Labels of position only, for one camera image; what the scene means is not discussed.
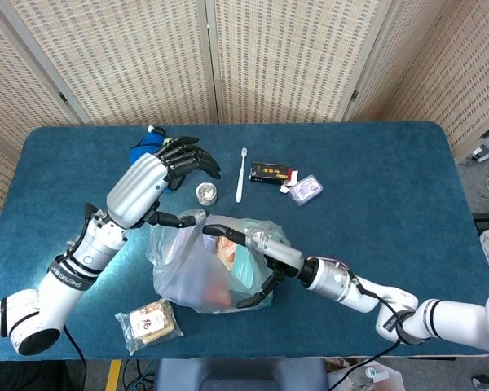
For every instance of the small red white tube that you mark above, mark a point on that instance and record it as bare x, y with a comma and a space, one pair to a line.
290, 179

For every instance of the black screen hinge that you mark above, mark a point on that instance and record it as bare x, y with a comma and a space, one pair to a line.
353, 95
63, 98

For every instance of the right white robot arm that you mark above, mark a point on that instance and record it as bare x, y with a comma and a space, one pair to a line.
391, 297

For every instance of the biscuit pack in clear wrap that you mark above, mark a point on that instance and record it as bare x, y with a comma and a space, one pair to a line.
148, 323

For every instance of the clear plastic container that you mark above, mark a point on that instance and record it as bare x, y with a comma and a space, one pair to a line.
385, 376

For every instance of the clear plastic shopping bag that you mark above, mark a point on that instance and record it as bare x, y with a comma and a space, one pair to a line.
183, 277

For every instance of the round silver tin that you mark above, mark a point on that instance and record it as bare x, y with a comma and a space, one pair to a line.
206, 193

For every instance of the black box with gold print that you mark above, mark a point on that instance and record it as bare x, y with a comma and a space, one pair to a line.
267, 173

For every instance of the white power strip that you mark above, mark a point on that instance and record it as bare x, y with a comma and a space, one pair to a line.
487, 147

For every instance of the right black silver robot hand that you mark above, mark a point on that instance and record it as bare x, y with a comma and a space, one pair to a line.
283, 254

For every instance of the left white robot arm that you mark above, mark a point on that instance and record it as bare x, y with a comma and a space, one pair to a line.
61, 293

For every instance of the orange printed box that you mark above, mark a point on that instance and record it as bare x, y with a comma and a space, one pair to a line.
224, 293

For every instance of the white toothbrush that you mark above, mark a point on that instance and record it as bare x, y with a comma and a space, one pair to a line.
240, 179

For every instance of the clear case with purple label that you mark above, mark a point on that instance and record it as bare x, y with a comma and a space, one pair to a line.
305, 190

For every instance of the black fabric object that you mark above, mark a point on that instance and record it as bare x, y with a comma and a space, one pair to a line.
24, 376

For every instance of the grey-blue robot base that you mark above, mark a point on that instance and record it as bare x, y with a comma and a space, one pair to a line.
240, 374

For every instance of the white and blue box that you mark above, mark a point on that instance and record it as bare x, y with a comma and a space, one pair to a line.
179, 269

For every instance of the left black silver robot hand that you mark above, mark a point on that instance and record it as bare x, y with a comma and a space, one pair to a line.
136, 187

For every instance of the teal green box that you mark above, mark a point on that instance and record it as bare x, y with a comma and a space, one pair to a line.
244, 269

